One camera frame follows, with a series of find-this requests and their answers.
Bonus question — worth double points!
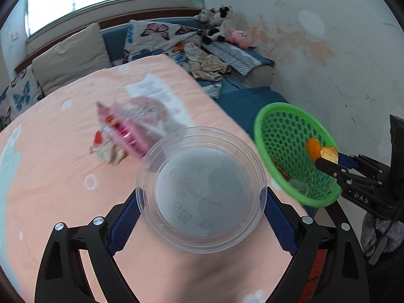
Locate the crumpled white red wrapper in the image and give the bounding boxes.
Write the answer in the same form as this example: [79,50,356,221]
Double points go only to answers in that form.
[89,129,127,165]

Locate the pink printed blanket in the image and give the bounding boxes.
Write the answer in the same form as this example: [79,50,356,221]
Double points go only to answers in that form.
[0,54,311,303]

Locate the striped blue white mat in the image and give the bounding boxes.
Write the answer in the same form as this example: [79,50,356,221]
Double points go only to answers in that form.
[202,42,274,77]

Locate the small butterfly print pillow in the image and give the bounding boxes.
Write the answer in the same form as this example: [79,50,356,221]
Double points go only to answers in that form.
[0,66,43,130]

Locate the crumpled beige cloth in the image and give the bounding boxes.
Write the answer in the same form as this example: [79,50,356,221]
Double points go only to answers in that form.
[185,42,231,82]

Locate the pink round plush toy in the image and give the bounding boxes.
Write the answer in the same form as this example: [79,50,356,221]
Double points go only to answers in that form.
[228,29,257,50]

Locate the pink snack bag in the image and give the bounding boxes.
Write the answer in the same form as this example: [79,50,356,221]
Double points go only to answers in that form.
[96,96,177,159]

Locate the blue sofa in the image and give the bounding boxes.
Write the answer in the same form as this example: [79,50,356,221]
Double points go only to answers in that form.
[0,17,291,135]

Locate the beige pillow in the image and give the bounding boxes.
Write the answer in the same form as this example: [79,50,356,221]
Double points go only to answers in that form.
[32,23,113,97]

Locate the large butterfly print pillow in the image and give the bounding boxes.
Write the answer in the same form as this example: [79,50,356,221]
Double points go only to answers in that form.
[123,20,203,65]

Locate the person's right forearm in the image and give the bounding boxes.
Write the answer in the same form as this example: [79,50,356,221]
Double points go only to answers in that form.
[361,214,399,257]

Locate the green plastic basket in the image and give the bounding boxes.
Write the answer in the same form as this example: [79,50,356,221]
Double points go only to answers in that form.
[254,102,342,208]

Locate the grey plush toy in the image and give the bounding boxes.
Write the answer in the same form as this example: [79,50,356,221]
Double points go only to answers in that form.
[193,8,217,23]

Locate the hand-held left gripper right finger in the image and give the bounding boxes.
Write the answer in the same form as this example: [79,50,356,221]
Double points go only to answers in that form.
[260,186,370,303]

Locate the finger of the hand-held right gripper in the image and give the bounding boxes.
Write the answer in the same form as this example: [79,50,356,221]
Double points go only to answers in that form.
[338,153,390,178]
[315,157,356,186]

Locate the red plastic object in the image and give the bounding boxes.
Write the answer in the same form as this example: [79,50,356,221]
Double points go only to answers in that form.
[300,249,329,303]

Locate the orange gold snack packet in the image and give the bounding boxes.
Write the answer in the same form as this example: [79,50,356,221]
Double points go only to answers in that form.
[306,137,340,165]

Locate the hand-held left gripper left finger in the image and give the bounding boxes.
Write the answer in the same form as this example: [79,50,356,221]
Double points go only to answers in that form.
[35,187,146,303]

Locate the black white cow plush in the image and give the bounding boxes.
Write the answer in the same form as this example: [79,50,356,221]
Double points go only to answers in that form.
[202,5,238,45]

